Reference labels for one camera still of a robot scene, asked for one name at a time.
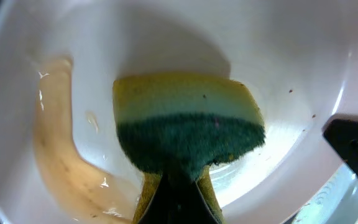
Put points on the yellow green sponge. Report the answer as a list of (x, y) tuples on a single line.
[(179, 123)]

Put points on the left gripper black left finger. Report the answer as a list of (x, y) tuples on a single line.
[(159, 203)]

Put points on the light blue plate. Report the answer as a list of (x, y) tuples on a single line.
[(336, 202)]

